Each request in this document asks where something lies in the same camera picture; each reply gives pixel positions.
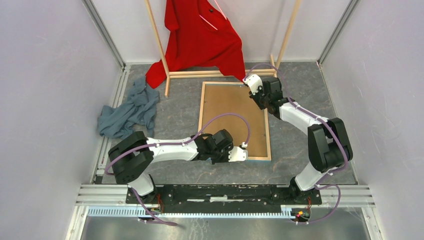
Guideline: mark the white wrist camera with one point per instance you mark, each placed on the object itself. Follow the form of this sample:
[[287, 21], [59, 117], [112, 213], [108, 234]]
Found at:
[[238, 153], [254, 82]]

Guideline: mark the white cable duct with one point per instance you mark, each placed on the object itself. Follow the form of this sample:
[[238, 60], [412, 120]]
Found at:
[[139, 212]]

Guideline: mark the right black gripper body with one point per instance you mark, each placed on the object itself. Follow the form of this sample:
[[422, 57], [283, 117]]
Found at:
[[259, 98]]

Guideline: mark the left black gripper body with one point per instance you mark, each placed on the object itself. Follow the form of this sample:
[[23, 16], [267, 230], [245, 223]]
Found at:
[[221, 156]]

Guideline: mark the blue picture frame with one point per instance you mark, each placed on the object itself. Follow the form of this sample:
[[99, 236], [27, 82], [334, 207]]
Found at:
[[233, 97]]

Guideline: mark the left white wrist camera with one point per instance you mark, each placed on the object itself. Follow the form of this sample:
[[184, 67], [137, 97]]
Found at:
[[238, 153]]

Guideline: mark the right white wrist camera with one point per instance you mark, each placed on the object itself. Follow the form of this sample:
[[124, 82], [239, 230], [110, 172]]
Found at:
[[254, 82]]

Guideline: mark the grey-blue cloth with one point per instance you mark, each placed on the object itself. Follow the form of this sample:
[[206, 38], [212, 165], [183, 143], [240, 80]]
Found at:
[[139, 108]]

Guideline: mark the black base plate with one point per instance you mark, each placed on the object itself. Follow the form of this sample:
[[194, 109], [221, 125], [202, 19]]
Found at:
[[228, 198]]

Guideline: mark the wooden clothes rack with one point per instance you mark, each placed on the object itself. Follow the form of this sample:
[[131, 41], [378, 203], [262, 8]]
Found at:
[[274, 63]]

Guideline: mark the red shirt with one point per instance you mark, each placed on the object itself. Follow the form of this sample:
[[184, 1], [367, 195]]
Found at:
[[192, 44]]

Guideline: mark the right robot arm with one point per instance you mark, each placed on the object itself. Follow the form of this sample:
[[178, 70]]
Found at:
[[329, 148]]

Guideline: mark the pink clothes hanger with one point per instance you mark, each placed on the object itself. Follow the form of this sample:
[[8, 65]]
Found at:
[[211, 14]]

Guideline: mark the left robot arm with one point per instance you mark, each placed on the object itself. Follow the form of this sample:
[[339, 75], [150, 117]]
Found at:
[[131, 157]]

